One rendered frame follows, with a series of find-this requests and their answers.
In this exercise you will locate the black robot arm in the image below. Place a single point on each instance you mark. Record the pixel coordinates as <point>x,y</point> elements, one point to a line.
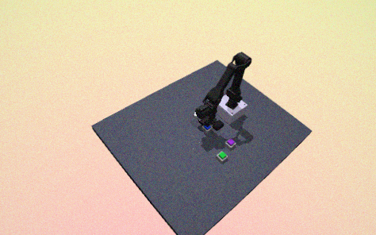
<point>242,61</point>

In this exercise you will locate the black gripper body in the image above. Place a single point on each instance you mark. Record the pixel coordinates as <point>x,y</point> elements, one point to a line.
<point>216,124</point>

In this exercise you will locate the blue button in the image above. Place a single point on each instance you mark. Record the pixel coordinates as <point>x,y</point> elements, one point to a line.
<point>207,129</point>

